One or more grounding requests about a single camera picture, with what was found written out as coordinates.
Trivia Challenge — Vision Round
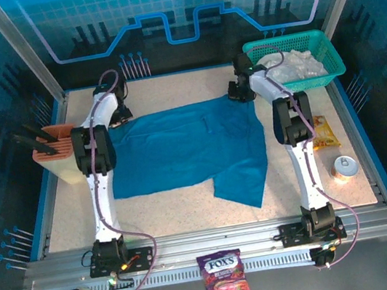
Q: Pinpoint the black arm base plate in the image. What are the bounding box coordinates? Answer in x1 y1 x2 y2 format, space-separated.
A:
278 215 348 249
87 245 157 280

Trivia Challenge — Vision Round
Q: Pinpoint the tin can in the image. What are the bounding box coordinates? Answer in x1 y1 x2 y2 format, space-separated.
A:
329 153 361 186

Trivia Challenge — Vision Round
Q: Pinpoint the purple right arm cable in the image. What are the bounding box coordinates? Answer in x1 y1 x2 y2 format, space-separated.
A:
247 33 367 275

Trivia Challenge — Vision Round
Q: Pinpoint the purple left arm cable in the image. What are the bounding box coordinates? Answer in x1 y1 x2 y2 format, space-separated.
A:
73 65 165 290

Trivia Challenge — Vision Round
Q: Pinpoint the teal plastic basket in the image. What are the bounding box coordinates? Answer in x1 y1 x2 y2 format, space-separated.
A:
240 25 350 101

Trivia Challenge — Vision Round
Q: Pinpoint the purple Fox's candy bag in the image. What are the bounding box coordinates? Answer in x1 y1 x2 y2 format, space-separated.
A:
195 246 253 290

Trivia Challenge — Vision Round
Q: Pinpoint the terracotta cream utensil holder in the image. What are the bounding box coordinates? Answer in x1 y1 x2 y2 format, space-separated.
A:
28 121 86 191

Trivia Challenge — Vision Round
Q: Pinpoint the white t-shirt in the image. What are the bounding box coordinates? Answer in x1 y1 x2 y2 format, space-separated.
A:
256 44 329 87

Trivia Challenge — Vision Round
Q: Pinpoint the black utensil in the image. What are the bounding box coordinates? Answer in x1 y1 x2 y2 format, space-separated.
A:
21 118 61 148
10 127 58 162

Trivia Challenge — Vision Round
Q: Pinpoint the aluminium frame beam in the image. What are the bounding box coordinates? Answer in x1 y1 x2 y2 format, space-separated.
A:
19 199 387 290

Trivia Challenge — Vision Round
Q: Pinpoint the blue t-shirt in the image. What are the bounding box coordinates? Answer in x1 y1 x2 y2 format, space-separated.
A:
100 89 276 231

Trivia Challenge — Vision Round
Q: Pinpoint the grey slotted cable duct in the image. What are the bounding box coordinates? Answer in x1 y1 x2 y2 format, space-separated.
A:
39 246 318 290

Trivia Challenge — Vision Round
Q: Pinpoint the black cable connector block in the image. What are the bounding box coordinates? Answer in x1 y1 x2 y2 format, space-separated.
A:
308 241 340 270
105 268 136 290

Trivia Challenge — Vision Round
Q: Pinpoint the yellow snack bag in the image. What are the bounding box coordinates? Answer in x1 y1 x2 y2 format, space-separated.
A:
307 112 343 152

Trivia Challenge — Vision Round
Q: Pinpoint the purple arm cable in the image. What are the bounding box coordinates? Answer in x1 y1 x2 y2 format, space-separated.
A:
247 33 367 275
73 65 165 290

